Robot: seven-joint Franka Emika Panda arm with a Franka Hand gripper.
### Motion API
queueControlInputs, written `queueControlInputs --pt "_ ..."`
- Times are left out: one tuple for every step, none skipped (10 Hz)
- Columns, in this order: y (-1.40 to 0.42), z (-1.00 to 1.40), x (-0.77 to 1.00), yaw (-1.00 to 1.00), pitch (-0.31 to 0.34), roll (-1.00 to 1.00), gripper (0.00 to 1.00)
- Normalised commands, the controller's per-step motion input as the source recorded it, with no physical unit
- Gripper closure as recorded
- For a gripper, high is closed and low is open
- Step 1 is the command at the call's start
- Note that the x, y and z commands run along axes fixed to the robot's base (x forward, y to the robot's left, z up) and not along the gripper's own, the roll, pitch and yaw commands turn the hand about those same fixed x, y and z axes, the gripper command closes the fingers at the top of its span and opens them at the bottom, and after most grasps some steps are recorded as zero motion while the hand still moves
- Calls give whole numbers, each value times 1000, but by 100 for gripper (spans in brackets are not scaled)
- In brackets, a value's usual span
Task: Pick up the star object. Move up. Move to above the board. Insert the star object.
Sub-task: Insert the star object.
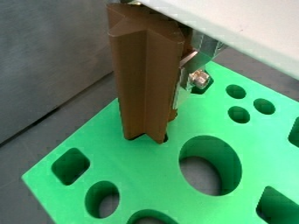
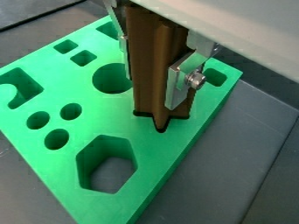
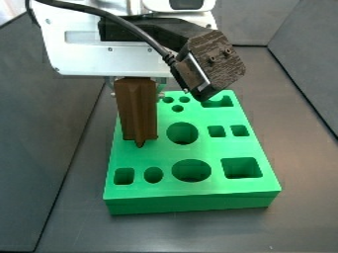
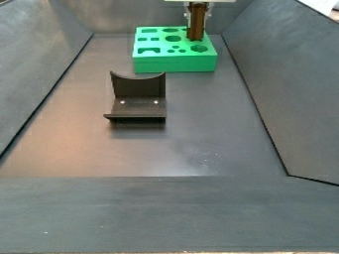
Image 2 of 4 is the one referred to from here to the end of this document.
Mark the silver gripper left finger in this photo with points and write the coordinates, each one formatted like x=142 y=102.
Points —
x=116 y=11

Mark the green shape sorter board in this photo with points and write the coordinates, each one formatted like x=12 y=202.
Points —
x=67 y=116

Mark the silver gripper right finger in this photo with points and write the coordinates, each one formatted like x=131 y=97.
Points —
x=184 y=72

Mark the brown star prism block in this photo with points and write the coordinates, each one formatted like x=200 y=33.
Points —
x=156 y=44

